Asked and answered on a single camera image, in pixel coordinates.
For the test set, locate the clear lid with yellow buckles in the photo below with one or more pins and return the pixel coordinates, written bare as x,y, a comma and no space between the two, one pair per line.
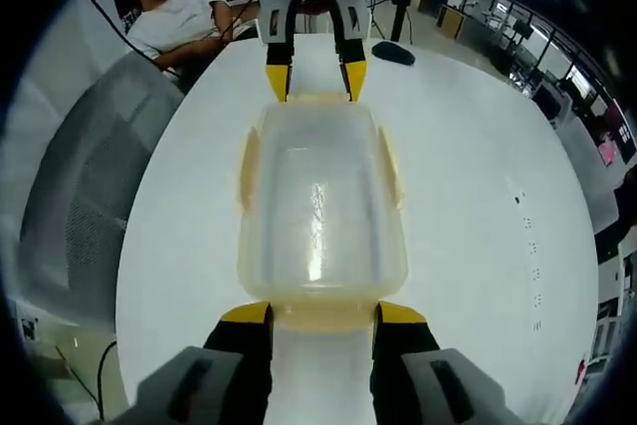
323,318

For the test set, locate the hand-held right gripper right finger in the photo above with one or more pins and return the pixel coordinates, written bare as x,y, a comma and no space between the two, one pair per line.
403,360

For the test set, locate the pink object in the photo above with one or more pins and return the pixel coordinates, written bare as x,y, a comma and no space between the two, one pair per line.
608,151

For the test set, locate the small black object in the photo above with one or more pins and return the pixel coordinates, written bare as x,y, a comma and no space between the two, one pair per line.
393,53

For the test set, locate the wooden panel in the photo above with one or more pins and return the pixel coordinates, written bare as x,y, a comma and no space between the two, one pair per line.
450,21

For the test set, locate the black and white marker tag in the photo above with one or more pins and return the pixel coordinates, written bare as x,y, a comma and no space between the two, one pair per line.
30,329

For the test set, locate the clear plastic container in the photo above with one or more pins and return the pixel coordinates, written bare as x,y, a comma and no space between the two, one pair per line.
318,196

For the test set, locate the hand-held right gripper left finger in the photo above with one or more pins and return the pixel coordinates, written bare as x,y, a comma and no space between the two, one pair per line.
239,360

